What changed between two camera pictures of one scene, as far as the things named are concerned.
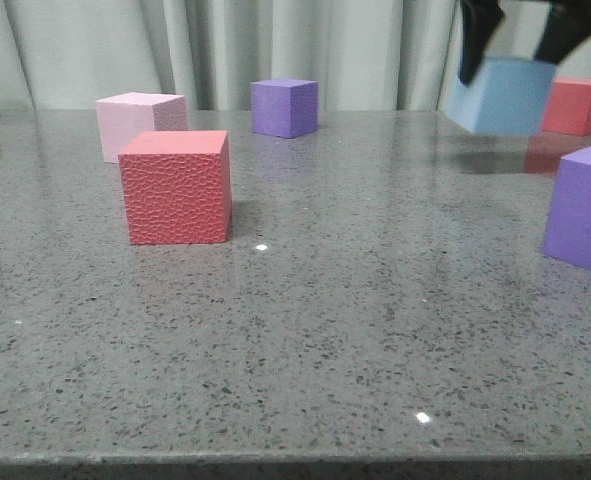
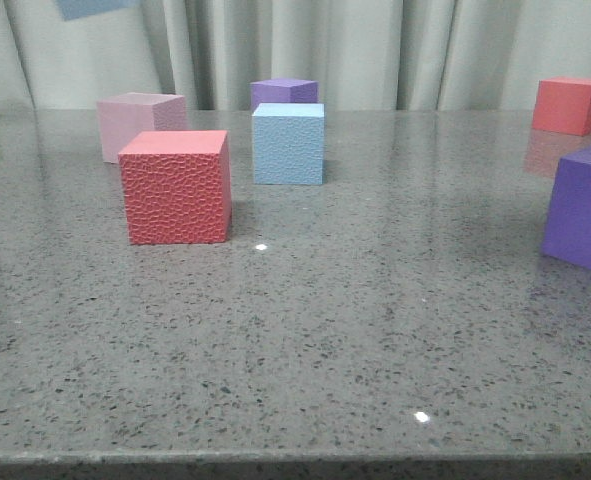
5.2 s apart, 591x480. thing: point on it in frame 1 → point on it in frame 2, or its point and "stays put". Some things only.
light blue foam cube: (507, 96) → (71, 9)
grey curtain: (365, 55) stays put
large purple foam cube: (580, 225) stays put
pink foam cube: (123, 117) stays put
